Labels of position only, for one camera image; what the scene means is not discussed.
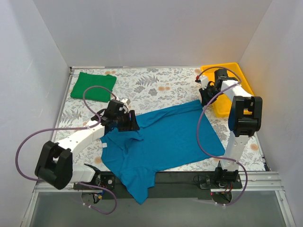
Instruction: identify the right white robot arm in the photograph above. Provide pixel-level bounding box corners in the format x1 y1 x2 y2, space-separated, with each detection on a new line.
196 66 263 190

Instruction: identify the blue t shirt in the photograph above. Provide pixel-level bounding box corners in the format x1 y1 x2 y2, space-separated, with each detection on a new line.
100 100 225 204

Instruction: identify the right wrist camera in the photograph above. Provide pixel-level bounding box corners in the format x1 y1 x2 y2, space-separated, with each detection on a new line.
195 75 209 89

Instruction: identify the folded green t shirt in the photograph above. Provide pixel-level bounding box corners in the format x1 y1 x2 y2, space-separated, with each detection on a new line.
71 72 116 103

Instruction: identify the floral table mat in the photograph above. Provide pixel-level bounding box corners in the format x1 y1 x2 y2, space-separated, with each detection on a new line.
57 68 267 171

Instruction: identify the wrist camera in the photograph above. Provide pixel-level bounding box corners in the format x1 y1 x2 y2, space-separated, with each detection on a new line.
195 75 209 89
120 98 131 113

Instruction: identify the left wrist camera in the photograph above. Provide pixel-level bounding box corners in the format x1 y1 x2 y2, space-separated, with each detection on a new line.
120 98 131 113

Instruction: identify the aluminium frame rail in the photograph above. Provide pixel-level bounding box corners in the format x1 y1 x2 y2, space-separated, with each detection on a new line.
22 171 295 227

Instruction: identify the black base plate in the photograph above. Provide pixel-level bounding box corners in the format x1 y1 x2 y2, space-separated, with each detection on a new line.
73 171 245 200

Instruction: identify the yellow plastic tray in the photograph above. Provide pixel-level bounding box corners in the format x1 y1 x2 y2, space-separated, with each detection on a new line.
201 62 254 117

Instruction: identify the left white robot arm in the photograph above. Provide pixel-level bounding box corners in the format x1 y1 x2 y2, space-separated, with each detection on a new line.
35 99 140 190

